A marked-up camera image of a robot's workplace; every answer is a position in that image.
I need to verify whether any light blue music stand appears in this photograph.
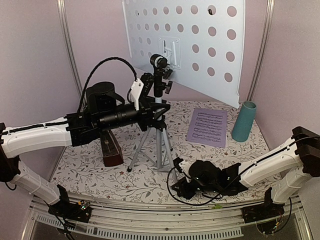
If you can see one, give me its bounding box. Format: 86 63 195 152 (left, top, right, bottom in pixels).
121 0 246 183

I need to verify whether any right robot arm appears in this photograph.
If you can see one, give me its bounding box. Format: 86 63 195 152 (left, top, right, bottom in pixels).
171 126 320 218

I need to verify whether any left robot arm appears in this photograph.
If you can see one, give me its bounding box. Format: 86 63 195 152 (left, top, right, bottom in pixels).
0 79 171 217

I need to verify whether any floral patterned table mat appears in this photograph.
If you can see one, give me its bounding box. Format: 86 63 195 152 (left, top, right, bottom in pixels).
48 99 282 205

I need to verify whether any brown wooden metronome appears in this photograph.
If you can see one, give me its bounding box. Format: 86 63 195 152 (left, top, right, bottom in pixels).
100 130 124 167

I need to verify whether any purple sheet music page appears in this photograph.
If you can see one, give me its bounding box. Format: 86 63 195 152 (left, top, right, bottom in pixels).
186 108 228 148

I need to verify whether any teal cup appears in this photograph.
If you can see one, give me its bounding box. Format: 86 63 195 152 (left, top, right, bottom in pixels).
231 101 257 143

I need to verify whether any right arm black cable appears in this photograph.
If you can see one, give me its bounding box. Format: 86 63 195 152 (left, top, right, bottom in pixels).
166 167 226 206

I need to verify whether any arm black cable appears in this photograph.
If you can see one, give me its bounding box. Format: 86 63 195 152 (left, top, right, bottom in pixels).
166 167 226 206
77 56 138 113

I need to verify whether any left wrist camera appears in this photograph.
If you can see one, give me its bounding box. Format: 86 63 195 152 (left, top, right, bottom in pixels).
129 73 154 111

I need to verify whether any aluminium base frame rail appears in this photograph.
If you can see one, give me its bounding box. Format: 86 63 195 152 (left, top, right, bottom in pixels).
21 192 315 240

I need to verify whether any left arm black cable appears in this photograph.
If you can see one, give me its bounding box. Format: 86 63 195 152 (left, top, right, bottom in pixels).
77 56 138 113

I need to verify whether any left aluminium frame post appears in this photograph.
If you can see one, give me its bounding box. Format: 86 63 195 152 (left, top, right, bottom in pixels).
56 0 83 98

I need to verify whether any aluminium frame post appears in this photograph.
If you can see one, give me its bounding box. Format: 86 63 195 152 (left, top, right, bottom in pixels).
56 0 83 98
246 0 275 101

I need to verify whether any right aluminium frame post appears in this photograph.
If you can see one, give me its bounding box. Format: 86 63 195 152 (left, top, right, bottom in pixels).
246 0 275 101

